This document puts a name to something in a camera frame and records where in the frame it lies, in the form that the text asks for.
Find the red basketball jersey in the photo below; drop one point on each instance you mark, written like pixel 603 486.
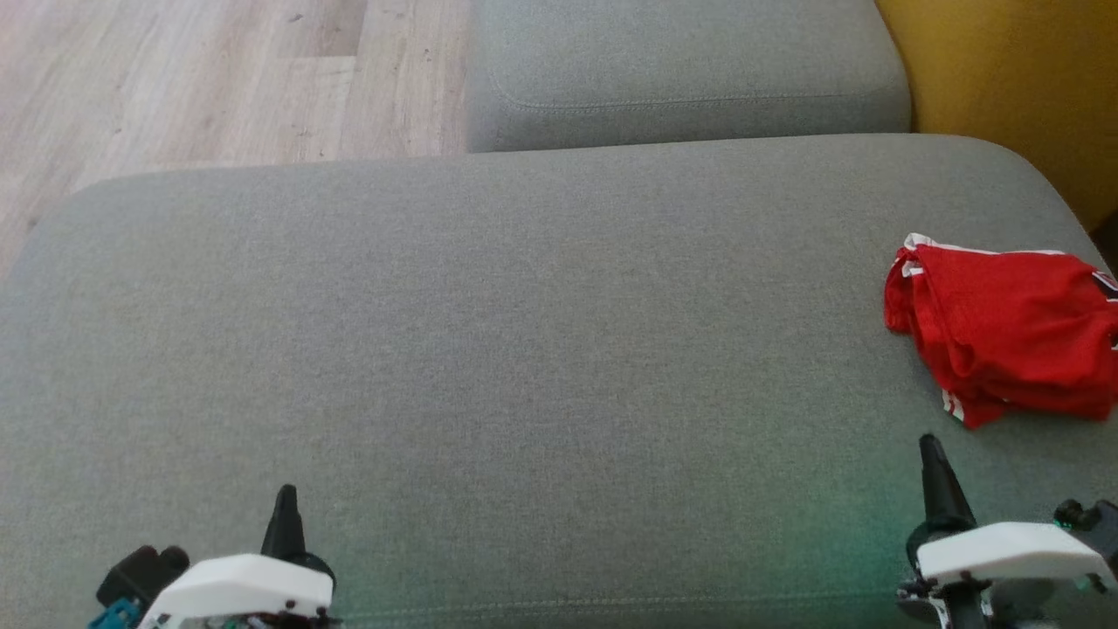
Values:
pixel 983 409

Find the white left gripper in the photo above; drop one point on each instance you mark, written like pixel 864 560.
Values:
pixel 236 590

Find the red white-trimmed shorts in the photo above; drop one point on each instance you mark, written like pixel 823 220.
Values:
pixel 1004 323

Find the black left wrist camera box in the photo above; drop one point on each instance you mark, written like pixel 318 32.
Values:
pixel 140 572

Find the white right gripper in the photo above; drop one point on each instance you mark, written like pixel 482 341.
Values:
pixel 1004 550

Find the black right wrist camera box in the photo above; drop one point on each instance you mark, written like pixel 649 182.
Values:
pixel 1096 524

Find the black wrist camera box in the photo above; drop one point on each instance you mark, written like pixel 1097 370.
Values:
pixel 1096 524
pixel 140 572

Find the small grey sofa cushion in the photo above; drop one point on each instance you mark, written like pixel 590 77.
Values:
pixel 690 70

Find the large grey sofa seat cushion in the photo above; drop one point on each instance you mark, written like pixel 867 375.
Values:
pixel 524 367

